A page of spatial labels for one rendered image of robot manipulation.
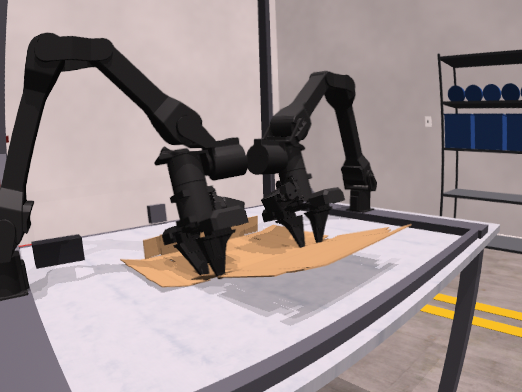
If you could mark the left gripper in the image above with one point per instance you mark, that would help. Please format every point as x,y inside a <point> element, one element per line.
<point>293,223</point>

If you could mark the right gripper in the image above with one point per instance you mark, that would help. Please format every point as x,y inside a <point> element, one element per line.
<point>193,202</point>

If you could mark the black metal overhead frame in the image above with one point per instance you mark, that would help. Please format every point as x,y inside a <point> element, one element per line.
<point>265,83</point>

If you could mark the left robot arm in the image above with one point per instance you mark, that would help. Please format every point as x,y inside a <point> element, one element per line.
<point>270,156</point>

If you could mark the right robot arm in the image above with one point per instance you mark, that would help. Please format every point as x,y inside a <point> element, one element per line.
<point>174,121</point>

